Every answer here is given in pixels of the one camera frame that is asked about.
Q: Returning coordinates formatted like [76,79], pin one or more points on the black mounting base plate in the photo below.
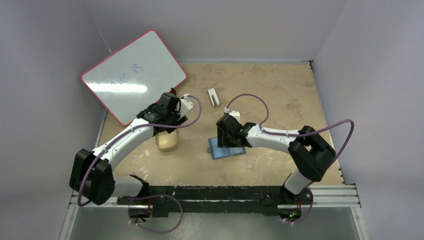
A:
[267,200]

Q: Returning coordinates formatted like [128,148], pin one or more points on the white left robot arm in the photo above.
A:
[92,174]

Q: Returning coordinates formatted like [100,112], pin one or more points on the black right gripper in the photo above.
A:
[226,139]

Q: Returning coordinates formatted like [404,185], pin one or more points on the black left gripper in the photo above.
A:
[178,118]

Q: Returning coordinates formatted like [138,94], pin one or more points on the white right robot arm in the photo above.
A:
[311,153]

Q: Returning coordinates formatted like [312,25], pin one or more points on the pink framed whiteboard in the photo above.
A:
[134,77]

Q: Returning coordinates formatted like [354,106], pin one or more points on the aluminium frame rail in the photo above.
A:
[345,196]

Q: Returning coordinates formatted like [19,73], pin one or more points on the blue card holder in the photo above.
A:
[223,152]

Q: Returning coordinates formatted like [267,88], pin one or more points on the gold oval tin tray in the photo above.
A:
[166,142]

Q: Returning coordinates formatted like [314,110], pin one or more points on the white whiteboard eraser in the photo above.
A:
[213,96]

